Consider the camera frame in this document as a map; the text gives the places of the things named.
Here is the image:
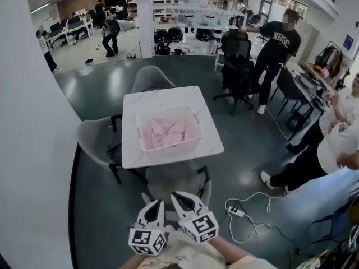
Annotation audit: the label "cluttered black desk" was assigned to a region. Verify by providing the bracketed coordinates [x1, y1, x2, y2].
[291, 63, 337, 112]

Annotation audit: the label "person's right forearm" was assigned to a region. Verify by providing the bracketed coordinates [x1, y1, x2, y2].
[209, 235, 253, 266]

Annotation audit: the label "white translucent plastic bin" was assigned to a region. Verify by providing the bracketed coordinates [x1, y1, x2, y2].
[136, 105, 203, 153]

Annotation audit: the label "white marble table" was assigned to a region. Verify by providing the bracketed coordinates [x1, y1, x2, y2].
[121, 85, 224, 170]

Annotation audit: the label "pink clothes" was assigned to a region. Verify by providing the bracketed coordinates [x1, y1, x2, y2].
[141, 117, 188, 148]

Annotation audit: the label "white cable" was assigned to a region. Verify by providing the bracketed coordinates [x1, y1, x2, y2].
[224, 191, 289, 243]

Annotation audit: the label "person's left forearm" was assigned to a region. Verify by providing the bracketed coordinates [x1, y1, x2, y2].
[117, 251, 147, 269]

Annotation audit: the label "person's cream printed shirt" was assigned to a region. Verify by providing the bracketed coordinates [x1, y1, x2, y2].
[137, 230, 284, 269]

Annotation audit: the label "white office desk row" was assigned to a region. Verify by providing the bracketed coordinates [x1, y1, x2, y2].
[42, 12, 95, 49]

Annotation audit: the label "black office chair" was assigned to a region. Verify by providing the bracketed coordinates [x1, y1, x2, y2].
[213, 28, 262, 116]

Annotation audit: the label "grey chair black legs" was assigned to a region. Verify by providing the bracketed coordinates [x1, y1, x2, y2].
[130, 65, 177, 95]
[141, 159, 213, 207]
[76, 115, 124, 184]

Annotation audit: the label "white storage shelf unit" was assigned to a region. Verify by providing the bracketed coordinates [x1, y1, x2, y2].
[125, 0, 249, 57]

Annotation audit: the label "black mesh chair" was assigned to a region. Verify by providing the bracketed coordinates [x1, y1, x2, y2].
[276, 68, 315, 128]

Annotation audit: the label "rack of hanging garments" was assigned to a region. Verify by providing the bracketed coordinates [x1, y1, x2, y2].
[315, 40, 351, 81]

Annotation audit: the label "white power strip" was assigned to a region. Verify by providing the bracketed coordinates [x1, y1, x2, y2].
[227, 205, 245, 217]

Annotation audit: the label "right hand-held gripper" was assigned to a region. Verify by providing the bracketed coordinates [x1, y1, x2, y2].
[170, 191, 219, 245]

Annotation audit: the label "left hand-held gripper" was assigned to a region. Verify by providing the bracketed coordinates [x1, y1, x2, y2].
[128, 200, 168, 256]

